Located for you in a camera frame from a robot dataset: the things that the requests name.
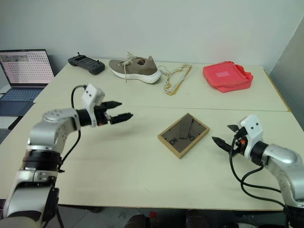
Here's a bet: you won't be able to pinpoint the dark rounded shape under table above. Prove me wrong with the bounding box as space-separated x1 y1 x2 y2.
120 212 159 228

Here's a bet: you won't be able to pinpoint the open laptop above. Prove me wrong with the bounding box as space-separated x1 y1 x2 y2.
0 49 56 119

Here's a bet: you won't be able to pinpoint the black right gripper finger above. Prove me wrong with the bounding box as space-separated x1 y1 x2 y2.
211 136 232 152
227 124 243 133

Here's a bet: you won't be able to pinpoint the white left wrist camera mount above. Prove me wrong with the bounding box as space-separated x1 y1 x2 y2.
81 83 105 128

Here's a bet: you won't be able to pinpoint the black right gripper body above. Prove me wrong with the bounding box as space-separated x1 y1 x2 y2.
228 129 249 158

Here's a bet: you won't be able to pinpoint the red fabric pouch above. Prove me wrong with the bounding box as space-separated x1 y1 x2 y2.
202 61 254 93

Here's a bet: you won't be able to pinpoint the black handheld controller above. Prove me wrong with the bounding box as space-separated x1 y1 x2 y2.
67 52 106 76

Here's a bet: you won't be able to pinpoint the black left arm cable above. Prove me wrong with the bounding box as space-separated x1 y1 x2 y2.
58 85 86 173

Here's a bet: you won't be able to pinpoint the square wooden frame clock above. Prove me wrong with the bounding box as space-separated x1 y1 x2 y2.
157 113 210 160

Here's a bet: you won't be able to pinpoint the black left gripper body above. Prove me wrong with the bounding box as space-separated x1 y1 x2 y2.
94 103 113 126

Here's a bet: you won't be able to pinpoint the taupe sneaker with white sole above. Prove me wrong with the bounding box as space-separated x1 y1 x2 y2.
108 52 162 85

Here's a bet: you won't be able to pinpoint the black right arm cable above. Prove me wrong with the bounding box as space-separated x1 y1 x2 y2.
228 137 285 209

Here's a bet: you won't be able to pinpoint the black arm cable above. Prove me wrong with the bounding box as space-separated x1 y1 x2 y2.
228 137 285 209
58 85 86 173

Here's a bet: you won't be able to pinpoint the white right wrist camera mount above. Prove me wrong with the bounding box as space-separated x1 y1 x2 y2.
239 114 264 158

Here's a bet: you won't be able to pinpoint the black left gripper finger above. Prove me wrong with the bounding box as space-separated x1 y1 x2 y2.
110 111 134 125
105 101 123 110

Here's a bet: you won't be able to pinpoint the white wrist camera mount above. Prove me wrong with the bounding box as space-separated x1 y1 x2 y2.
81 83 105 128
239 114 264 158

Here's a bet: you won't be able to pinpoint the white and yellow shoelaces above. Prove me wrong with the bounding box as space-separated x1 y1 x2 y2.
159 63 193 96

